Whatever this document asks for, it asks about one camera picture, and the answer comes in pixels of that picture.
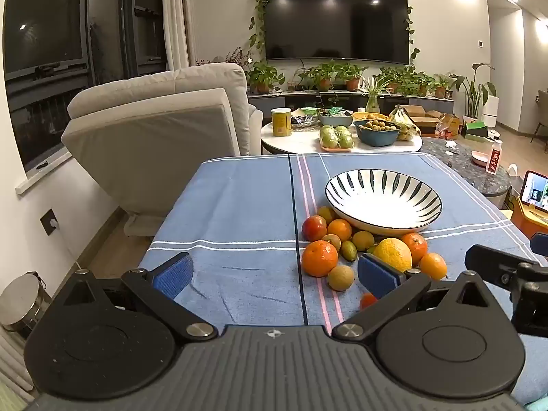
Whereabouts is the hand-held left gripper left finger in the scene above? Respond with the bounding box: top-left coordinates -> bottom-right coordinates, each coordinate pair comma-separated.
63,252 -> 217,340

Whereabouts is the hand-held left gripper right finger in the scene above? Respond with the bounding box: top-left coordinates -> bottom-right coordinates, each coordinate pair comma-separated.
332,252 -> 489,341

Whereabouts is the large yellow citrus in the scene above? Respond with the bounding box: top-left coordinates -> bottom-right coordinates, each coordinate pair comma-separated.
373,237 -> 412,272

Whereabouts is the large orange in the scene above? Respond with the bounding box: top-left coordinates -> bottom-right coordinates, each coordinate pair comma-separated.
302,240 -> 339,277

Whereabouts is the white bowl with leaf stripes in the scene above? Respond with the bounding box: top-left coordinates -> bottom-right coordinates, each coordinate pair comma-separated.
324,169 -> 443,237

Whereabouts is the orange phone stand box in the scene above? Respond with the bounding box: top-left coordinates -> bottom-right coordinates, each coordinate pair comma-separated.
509,197 -> 548,240

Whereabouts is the dark marble table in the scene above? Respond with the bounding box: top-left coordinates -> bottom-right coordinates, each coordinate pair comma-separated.
417,137 -> 513,208

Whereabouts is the blue striped tablecloth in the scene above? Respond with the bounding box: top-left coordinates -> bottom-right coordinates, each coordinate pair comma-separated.
138,152 -> 548,407

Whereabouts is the white bottle with red label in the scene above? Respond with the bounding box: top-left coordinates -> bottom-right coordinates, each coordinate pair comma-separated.
486,139 -> 505,175

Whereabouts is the grey dining chair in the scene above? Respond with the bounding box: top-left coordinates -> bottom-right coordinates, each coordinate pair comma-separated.
531,94 -> 548,155

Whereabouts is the green box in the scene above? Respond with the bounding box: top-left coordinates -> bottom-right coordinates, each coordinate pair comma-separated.
464,121 -> 487,141

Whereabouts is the beige armchair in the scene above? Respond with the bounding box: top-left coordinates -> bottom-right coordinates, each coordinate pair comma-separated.
61,62 -> 264,238

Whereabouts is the dark blue bowl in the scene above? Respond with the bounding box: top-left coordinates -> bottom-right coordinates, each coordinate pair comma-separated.
353,121 -> 402,147

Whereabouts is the white air purifier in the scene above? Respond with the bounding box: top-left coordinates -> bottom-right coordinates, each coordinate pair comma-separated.
483,96 -> 501,128

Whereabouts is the wrapped green apples tray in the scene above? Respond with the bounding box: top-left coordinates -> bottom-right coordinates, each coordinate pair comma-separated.
319,125 -> 355,152

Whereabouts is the pile of longans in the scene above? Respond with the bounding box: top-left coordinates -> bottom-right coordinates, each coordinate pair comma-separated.
357,120 -> 399,133

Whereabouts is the metal trash can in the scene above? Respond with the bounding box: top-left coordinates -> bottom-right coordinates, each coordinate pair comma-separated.
0,271 -> 47,338

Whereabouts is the white round table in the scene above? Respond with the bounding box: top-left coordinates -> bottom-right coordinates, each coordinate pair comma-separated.
260,116 -> 424,155

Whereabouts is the grey bowl with snacks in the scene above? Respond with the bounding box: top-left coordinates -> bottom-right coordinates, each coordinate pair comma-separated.
317,111 -> 354,128

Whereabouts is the banana bunch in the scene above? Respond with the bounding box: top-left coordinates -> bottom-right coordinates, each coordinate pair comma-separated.
387,105 -> 422,142

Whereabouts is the large-leaf potted plant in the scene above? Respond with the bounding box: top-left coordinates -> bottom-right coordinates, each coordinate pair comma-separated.
449,63 -> 497,121

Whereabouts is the glass dish of snacks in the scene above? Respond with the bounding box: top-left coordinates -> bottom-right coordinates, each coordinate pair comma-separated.
291,115 -> 321,131

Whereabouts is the glass vase with spider plant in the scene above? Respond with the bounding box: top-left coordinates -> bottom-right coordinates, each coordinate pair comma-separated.
357,76 -> 394,114

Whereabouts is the yellow can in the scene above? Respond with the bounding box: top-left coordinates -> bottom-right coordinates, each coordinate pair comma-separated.
271,108 -> 293,138

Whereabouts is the grey television cabinet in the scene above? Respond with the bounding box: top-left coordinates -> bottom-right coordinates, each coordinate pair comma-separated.
247,89 -> 455,117

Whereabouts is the row of potted plants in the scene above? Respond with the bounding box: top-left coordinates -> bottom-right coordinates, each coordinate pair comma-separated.
246,61 -> 455,99

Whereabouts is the red branch arrangement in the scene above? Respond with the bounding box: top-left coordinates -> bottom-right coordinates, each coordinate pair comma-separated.
195,47 -> 254,69

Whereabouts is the dark window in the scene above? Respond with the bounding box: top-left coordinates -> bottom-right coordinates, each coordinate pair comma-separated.
0,0 -> 169,180

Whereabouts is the white curtain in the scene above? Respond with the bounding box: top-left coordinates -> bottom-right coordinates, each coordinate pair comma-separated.
162,0 -> 198,71

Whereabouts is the green ivy vine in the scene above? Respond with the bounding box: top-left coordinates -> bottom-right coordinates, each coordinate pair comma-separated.
249,0 -> 421,66

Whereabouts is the dark wall socket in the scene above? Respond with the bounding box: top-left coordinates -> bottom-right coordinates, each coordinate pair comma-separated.
40,208 -> 61,237

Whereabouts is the black wall television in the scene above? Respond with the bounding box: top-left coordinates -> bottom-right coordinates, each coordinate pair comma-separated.
262,0 -> 409,65

